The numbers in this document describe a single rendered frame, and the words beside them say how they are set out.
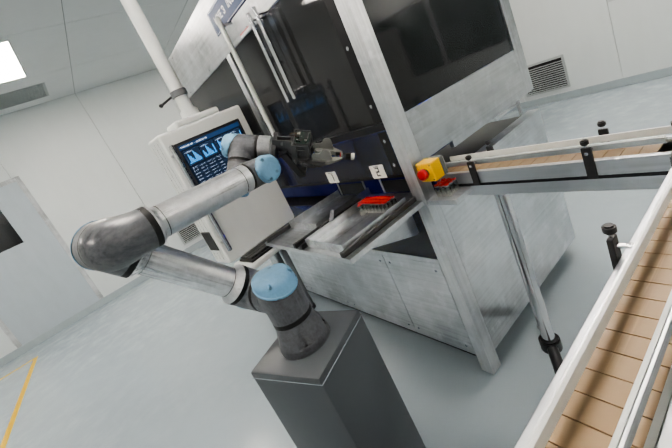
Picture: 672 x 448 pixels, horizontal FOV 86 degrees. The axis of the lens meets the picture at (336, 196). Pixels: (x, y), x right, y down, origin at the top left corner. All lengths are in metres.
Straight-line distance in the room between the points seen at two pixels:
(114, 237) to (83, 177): 5.68
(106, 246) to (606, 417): 0.83
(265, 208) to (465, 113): 1.20
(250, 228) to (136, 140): 4.71
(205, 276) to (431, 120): 0.98
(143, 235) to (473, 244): 1.26
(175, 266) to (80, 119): 5.72
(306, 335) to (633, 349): 0.70
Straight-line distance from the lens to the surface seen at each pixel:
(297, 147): 1.08
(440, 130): 1.50
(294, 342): 1.03
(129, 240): 0.84
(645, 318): 0.67
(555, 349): 1.77
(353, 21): 1.33
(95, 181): 6.51
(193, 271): 1.01
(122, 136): 6.60
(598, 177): 1.21
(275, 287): 0.96
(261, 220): 2.11
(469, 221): 1.61
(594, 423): 0.56
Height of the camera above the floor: 1.37
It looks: 14 degrees down
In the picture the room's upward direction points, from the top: 25 degrees counter-clockwise
